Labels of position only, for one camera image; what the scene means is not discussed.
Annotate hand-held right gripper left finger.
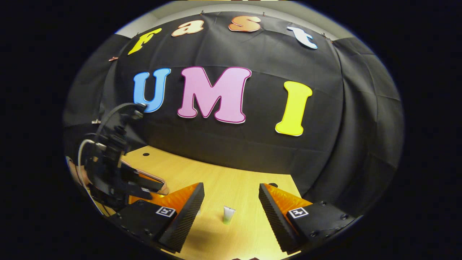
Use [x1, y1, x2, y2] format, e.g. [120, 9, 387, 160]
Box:
[108, 182, 205, 254]

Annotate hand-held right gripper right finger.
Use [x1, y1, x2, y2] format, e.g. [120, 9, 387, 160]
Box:
[258, 183, 361, 254]

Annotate white and green cream tube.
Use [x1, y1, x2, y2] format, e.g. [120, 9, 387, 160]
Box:
[223, 206, 236, 225]

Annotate black backdrop cloth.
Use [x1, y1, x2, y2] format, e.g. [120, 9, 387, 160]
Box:
[63, 11, 405, 217]

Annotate white cable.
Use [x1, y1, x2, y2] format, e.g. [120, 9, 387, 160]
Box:
[77, 139, 109, 217]

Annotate black cable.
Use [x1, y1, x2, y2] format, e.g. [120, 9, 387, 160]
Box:
[95, 103, 139, 143]

